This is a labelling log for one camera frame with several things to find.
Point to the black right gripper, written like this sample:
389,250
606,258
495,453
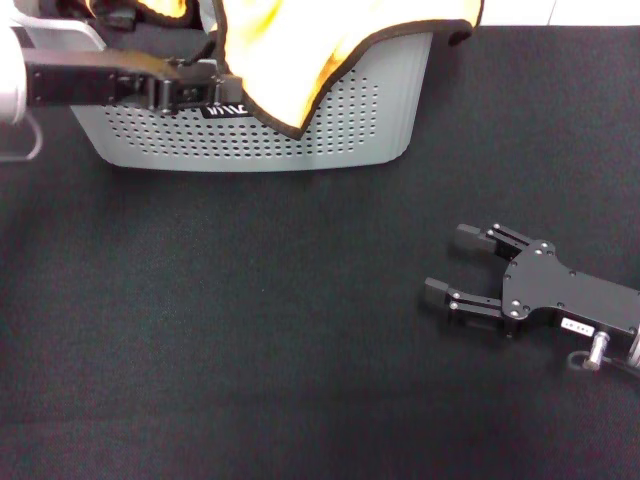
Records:
560,287

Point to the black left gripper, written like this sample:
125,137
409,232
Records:
75,80

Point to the yellow and grey towel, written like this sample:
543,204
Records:
280,60

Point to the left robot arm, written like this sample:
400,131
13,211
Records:
10,75

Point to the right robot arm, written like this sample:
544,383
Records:
636,347

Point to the small yellow towel black trim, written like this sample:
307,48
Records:
165,9

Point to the grey perforated storage box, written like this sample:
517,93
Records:
350,135

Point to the black tablecloth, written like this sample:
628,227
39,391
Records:
250,325

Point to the black cloth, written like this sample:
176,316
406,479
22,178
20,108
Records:
150,35

